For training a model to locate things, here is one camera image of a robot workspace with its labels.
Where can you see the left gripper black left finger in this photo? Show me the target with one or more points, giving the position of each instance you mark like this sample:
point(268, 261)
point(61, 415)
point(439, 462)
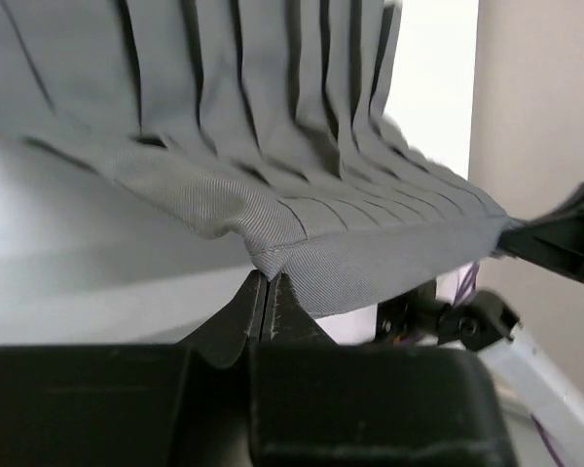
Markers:
point(116, 404)

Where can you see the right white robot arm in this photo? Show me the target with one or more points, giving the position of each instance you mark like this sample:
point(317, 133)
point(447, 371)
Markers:
point(487, 325)

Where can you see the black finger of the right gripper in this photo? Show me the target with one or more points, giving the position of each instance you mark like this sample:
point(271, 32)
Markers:
point(554, 241)

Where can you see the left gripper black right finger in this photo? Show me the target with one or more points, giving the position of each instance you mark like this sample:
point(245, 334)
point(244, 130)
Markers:
point(316, 403)

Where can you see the grey pleated skirt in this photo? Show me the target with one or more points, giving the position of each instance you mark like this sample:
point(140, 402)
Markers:
point(260, 118)

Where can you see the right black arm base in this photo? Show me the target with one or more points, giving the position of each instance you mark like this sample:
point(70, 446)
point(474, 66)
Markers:
point(410, 317)

